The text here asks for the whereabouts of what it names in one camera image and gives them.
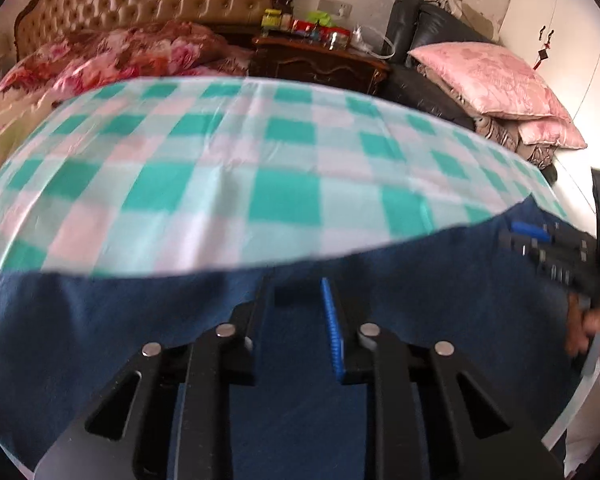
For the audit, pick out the black leather armchair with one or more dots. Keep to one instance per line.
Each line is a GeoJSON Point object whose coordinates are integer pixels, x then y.
{"type": "Point", "coordinates": [425, 25]}

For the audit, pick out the dark wooden nightstand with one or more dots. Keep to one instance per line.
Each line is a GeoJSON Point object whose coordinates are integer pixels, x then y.
{"type": "Point", "coordinates": [320, 65]}

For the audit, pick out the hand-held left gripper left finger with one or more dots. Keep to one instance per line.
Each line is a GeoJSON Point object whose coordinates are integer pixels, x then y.
{"type": "Point", "coordinates": [260, 305]}

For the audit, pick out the green white checked tablecloth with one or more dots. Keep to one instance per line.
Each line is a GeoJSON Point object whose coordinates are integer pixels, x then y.
{"type": "Point", "coordinates": [230, 160]}

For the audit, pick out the red hanging ornament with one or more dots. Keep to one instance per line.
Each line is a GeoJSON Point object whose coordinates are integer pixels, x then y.
{"type": "Point", "coordinates": [544, 50]}

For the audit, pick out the red box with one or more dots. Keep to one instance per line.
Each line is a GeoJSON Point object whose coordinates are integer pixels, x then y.
{"type": "Point", "coordinates": [305, 26]}

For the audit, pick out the green packet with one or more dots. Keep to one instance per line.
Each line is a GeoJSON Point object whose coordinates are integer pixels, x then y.
{"type": "Point", "coordinates": [319, 16]}

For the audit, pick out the glass jar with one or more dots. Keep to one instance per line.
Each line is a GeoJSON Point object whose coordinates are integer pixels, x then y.
{"type": "Point", "coordinates": [339, 39]}

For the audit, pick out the yellow green box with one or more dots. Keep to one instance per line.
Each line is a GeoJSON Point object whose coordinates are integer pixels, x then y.
{"type": "Point", "coordinates": [272, 20]}

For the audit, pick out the small pink pillow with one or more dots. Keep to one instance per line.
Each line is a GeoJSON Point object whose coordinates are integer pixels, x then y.
{"type": "Point", "coordinates": [555, 132]}

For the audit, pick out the grey wall outlet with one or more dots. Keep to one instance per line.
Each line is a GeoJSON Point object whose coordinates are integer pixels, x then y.
{"type": "Point", "coordinates": [336, 7]}

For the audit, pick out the person's right hand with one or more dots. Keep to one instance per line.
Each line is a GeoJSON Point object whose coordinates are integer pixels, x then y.
{"type": "Point", "coordinates": [580, 327]}

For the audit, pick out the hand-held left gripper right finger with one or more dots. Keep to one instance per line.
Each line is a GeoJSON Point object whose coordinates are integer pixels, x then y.
{"type": "Point", "coordinates": [328, 320]}

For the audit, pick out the white wardrobe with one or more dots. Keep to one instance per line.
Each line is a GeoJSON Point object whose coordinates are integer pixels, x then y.
{"type": "Point", "coordinates": [580, 35]}

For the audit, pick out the blue pants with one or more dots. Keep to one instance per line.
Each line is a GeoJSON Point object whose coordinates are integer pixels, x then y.
{"type": "Point", "coordinates": [105, 335]}

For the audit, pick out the large pink pillow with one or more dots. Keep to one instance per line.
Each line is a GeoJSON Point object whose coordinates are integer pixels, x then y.
{"type": "Point", "coordinates": [490, 77]}

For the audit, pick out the red floral quilt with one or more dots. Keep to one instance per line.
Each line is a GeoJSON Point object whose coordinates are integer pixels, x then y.
{"type": "Point", "coordinates": [105, 55]}

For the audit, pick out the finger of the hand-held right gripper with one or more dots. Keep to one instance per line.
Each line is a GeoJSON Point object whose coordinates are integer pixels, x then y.
{"type": "Point", "coordinates": [530, 230]}
{"type": "Point", "coordinates": [555, 265]}

